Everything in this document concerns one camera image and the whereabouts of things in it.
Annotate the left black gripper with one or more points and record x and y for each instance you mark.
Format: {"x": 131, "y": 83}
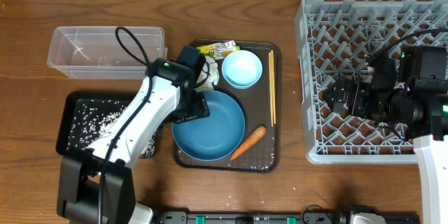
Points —
{"x": 202, "y": 111}

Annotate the orange carrot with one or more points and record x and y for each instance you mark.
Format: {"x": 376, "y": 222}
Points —
{"x": 254, "y": 137}

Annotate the dark blue plate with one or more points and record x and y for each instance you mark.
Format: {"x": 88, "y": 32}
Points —
{"x": 215, "y": 136}

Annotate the light blue bowl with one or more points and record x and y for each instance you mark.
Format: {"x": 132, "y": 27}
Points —
{"x": 242, "y": 69}

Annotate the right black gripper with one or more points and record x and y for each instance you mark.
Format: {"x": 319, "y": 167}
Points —
{"x": 360, "y": 91}

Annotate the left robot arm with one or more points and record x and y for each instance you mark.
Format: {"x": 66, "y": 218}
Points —
{"x": 96, "y": 183}

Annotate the grey dishwasher rack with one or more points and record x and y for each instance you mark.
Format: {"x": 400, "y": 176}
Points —
{"x": 333, "y": 41}

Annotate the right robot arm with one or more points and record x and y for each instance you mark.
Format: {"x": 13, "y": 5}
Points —
{"x": 424, "y": 112}

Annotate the clear plastic bin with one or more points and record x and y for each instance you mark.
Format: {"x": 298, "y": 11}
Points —
{"x": 93, "y": 52}

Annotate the pile of white rice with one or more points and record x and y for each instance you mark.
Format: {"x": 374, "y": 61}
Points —
{"x": 92, "y": 119}

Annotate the black waste tray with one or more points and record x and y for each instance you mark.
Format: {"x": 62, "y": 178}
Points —
{"x": 70, "y": 104}

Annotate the wooden chopstick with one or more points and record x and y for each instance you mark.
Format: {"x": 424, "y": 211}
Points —
{"x": 274, "y": 109}
{"x": 270, "y": 88}

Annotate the crumpled white tissue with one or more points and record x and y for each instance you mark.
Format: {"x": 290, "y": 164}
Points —
{"x": 209, "y": 75}

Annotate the brown serving tray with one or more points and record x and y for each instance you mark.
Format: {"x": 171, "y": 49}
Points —
{"x": 254, "y": 101}

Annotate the right wooden chopstick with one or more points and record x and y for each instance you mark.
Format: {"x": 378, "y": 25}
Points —
{"x": 274, "y": 109}

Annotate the green snack wrapper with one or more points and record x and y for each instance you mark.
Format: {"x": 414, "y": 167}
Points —
{"x": 218, "y": 50}

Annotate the left wooden chopstick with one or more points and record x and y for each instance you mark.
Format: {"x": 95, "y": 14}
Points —
{"x": 270, "y": 88}

